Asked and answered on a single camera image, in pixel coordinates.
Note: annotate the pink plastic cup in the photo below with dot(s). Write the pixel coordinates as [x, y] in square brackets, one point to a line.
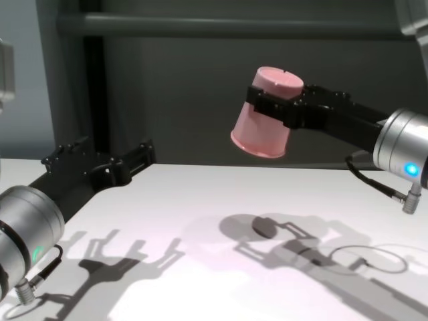
[264, 133]

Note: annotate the thick grey frame bar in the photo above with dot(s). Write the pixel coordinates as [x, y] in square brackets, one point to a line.
[200, 24]

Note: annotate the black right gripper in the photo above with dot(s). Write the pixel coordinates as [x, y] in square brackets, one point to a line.
[334, 113]

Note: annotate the dark frame post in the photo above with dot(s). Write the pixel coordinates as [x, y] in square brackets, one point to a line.
[93, 93]

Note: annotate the thin grey frame rail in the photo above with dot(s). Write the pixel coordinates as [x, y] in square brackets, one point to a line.
[267, 166]

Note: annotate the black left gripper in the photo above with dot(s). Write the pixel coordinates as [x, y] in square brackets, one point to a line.
[83, 177]

